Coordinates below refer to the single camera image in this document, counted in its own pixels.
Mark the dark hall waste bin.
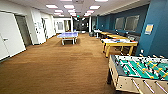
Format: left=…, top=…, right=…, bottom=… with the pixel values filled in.
left=88, top=31, right=95, bottom=38

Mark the blue ping pong table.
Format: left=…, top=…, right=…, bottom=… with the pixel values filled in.
left=57, top=31, right=80, bottom=46

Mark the yellow legged game table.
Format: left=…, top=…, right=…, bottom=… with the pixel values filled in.
left=100, top=37, right=139, bottom=58

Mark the interior glass window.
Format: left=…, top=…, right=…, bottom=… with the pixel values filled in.
left=114, top=16, right=125, bottom=31
left=124, top=14, right=140, bottom=33

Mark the foosball table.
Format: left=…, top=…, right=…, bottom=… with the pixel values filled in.
left=107, top=53, right=168, bottom=94

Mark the grey hall door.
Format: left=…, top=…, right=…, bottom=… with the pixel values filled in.
left=14, top=14, right=33, bottom=48

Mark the yellow wall sign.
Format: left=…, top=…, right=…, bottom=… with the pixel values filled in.
left=144, top=23, right=154, bottom=35

